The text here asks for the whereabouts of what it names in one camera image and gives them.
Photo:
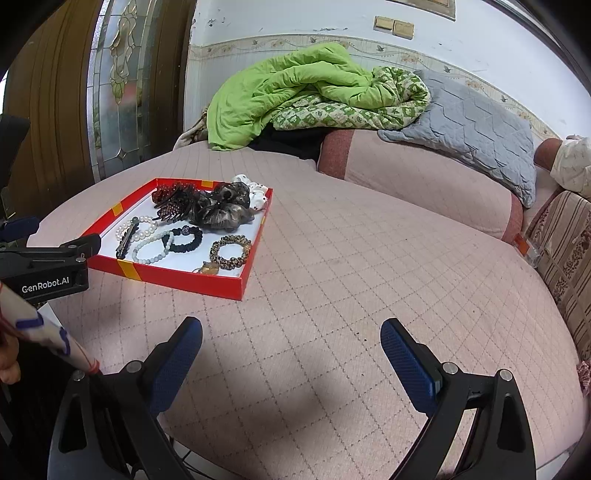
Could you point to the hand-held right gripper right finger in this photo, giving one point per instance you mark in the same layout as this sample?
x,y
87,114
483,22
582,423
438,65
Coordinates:
x,y
406,360

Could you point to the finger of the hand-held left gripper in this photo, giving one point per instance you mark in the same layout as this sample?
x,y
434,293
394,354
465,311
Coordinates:
x,y
21,227
69,249

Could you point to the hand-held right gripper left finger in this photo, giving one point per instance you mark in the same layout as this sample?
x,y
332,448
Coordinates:
x,y
175,364

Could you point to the black hair barrette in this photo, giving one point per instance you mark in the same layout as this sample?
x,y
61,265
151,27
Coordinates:
x,y
123,244

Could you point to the red cardboard tray box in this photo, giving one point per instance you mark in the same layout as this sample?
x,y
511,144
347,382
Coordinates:
x,y
171,267

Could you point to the amber gold hair ornament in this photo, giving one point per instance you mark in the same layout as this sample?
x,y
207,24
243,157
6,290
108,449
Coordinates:
x,y
208,268

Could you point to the leopard print scrunchie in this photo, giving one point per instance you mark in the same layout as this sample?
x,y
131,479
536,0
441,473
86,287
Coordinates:
x,y
219,261

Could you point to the black hair claw clip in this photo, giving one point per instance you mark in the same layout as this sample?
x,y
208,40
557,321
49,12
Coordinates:
x,y
184,196

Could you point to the grey black organza scrunchie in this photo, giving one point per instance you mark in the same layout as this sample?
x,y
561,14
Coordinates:
x,y
221,214

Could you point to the person's left hand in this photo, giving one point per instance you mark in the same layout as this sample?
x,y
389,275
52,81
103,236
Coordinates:
x,y
7,367

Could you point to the white blue printed cloth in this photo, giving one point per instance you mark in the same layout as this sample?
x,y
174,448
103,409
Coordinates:
x,y
46,330

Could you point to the red polka dot scrunchie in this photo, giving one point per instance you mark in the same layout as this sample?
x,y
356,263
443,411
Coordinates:
x,y
164,210

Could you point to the pink quilted bedspread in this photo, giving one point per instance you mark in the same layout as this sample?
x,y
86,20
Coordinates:
x,y
323,277

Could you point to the wooden stained glass door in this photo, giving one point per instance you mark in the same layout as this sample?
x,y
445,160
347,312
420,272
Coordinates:
x,y
55,92

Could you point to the orange clear plastic packet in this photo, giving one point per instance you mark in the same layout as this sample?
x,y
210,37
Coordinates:
x,y
524,244

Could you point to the beige cloth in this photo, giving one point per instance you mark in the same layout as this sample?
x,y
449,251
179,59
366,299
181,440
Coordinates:
x,y
189,136

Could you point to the pink bolster cushion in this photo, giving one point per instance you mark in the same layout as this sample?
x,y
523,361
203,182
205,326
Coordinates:
x,y
415,184

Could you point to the white dotted scrunchie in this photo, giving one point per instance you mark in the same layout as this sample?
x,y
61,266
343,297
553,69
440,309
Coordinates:
x,y
258,198

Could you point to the floral striped cushion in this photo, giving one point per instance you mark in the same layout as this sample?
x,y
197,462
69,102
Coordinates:
x,y
568,267

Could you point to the grey quilted pillow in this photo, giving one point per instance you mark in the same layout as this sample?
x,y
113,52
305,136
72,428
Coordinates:
x,y
475,129

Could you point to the black cloth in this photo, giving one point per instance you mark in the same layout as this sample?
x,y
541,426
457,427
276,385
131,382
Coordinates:
x,y
291,143

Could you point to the green quilt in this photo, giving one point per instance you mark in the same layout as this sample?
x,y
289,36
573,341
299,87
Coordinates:
x,y
277,87

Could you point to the gold wall switch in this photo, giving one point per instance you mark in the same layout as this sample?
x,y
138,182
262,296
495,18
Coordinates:
x,y
404,28
383,23

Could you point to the wall picture frame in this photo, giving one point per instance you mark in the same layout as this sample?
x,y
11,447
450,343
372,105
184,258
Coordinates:
x,y
436,7

